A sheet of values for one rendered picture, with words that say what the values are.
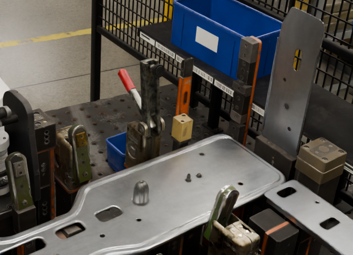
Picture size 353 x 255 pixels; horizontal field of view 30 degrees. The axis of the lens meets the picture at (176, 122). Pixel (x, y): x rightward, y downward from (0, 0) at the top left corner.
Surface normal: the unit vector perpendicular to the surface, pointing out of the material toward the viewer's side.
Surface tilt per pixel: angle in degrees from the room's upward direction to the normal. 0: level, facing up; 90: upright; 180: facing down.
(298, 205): 0
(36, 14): 0
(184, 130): 90
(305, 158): 89
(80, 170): 78
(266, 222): 0
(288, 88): 90
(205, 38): 90
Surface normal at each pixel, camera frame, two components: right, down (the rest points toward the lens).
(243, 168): 0.08, -0.84
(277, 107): -0.78, 0.27
